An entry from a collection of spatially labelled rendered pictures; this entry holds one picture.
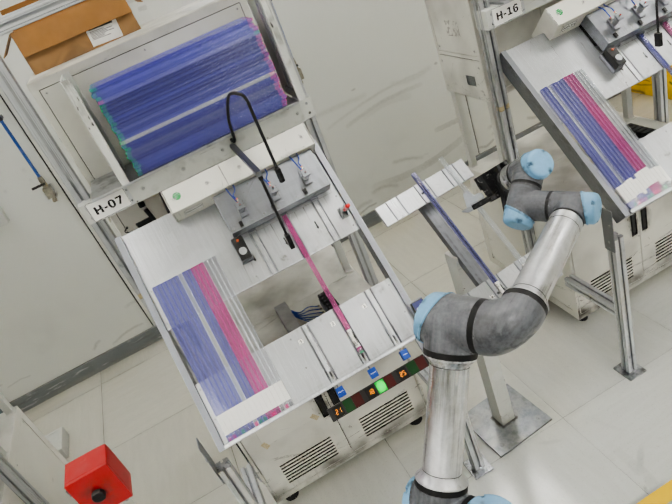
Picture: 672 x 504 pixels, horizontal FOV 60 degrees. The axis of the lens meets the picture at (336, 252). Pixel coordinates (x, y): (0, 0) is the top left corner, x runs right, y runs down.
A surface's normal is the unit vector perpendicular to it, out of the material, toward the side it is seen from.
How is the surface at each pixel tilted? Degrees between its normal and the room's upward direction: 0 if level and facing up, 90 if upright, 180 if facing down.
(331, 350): 48
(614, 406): 0
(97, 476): 90
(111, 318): 90
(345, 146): 90
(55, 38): 81
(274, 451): 90
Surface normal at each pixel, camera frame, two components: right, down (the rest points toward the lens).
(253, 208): 0.05, -0.25
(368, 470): -0.33, -0.80
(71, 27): 0.35, 0.22
